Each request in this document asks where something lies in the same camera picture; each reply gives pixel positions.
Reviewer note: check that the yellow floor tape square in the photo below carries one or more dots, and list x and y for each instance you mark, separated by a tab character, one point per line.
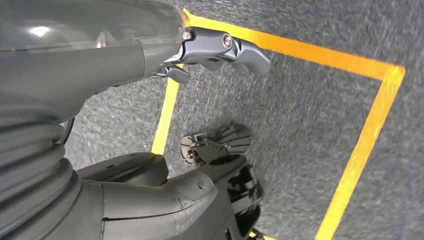
298	49

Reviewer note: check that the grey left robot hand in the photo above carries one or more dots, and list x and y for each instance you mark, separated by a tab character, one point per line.
82	59

